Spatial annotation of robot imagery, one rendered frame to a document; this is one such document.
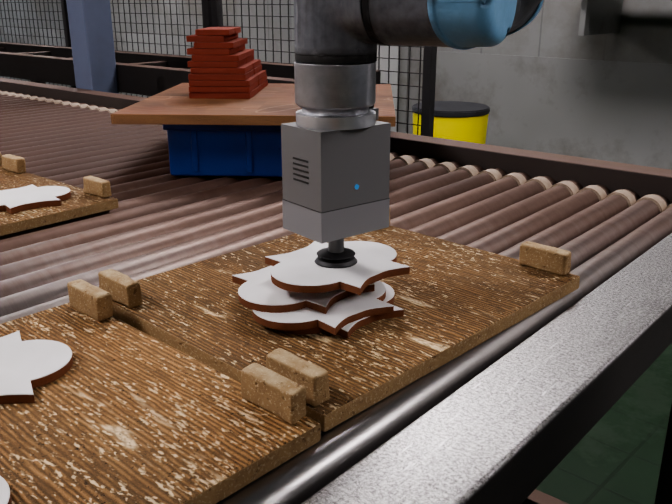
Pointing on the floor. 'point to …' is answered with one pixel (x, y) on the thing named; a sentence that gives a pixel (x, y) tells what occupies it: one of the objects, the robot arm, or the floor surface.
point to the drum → (459, 120)
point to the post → (92, 45)
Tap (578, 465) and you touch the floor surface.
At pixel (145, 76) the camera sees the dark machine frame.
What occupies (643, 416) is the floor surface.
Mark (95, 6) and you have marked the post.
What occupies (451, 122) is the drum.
